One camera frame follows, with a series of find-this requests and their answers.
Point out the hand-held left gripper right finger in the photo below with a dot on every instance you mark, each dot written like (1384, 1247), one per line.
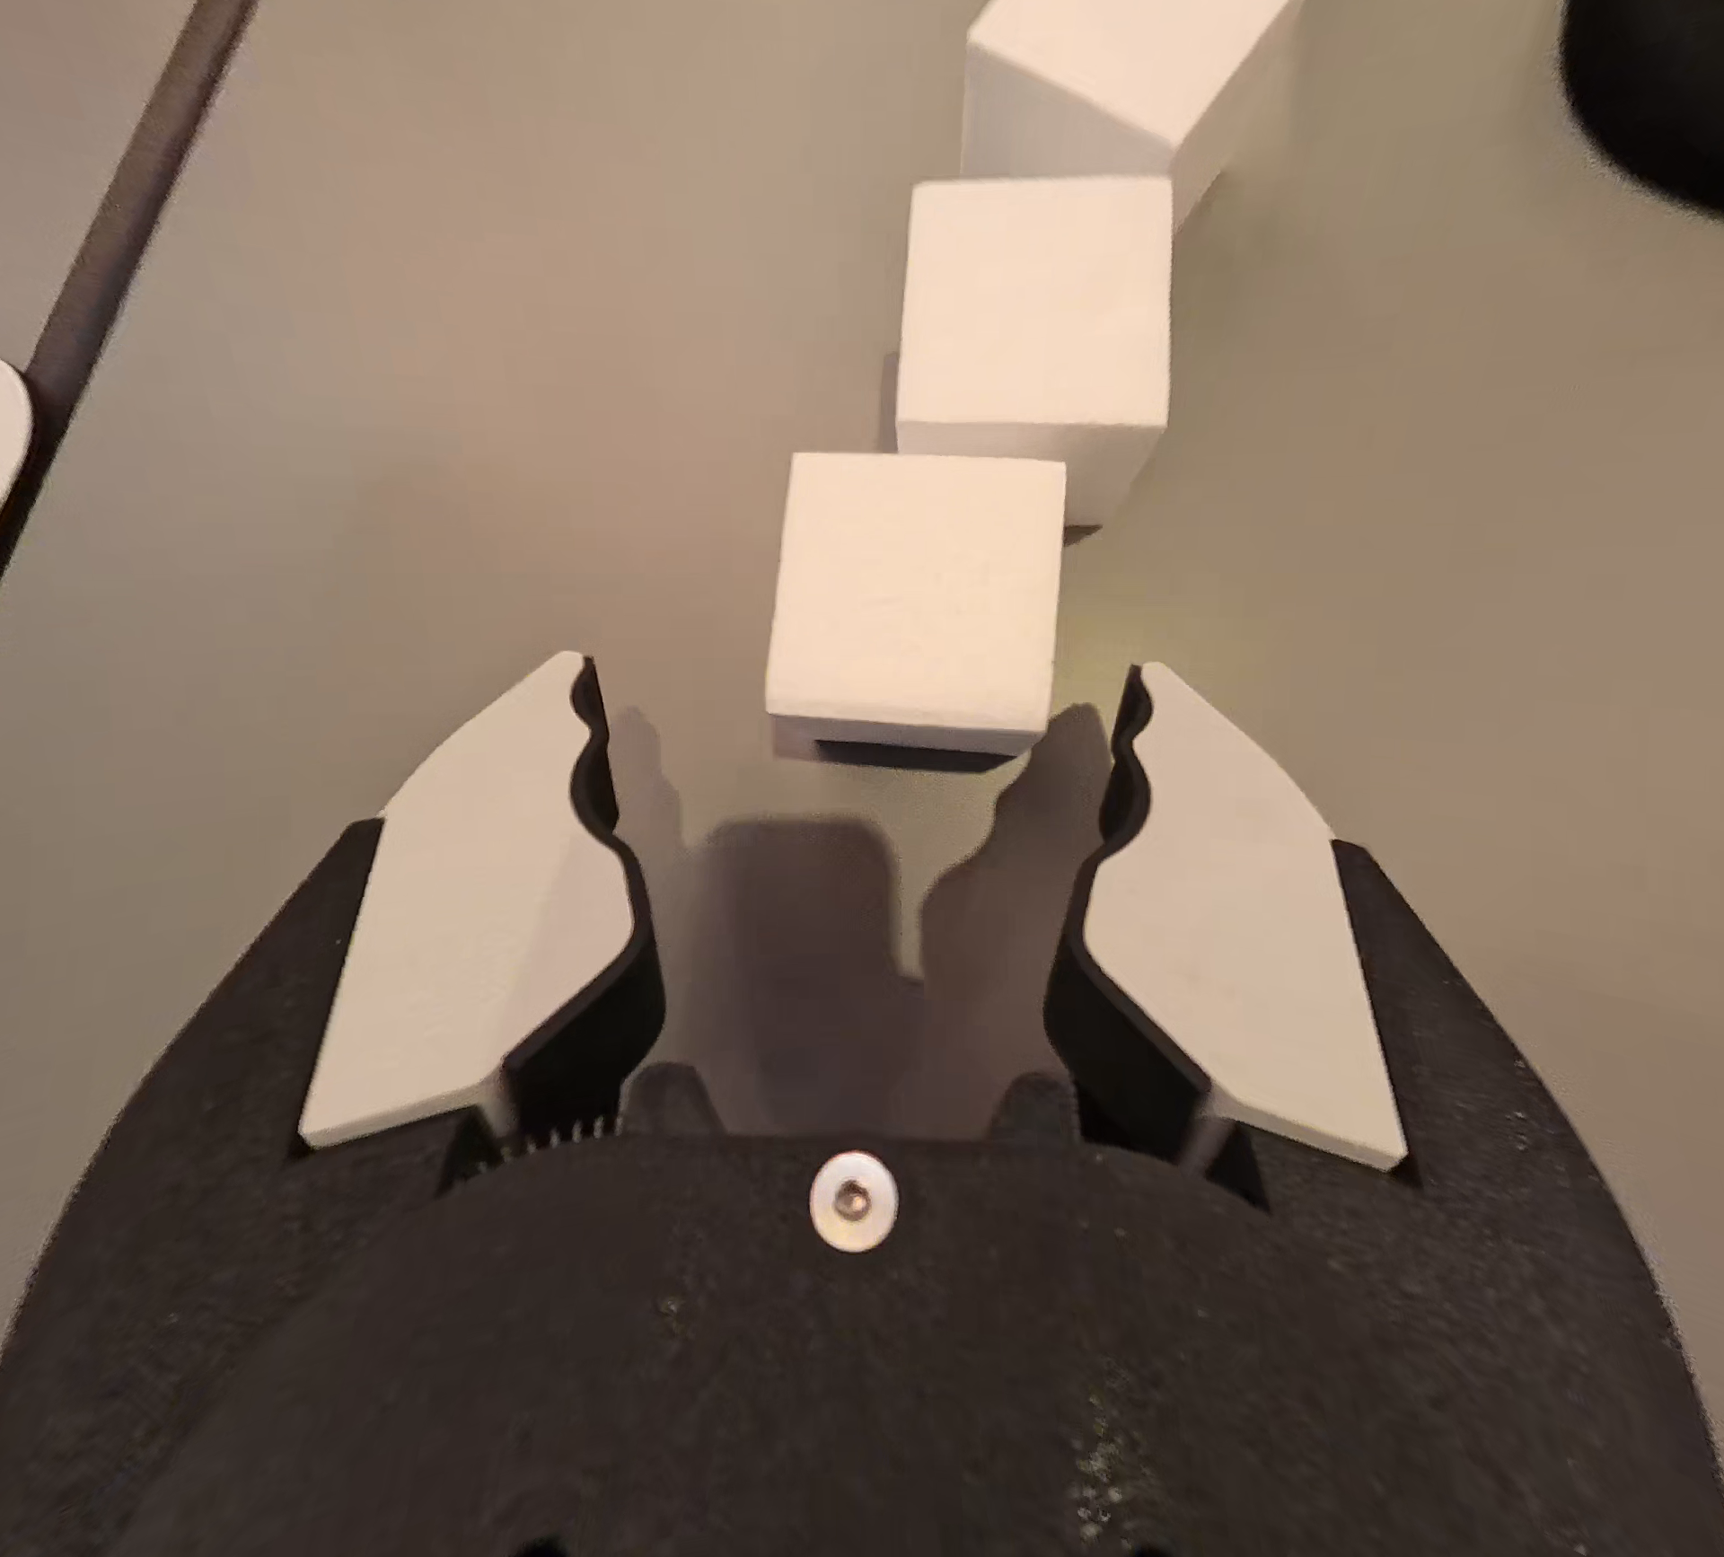
(1239, 938)

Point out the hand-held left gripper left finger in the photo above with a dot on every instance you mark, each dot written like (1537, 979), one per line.
(470, 924)

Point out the white hard foam cube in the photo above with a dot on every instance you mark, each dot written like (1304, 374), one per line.
(1031, 304)
(1144, 8)
(916, 601)

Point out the black padded wrist rest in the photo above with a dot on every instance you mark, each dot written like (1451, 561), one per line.
(1656, 22)

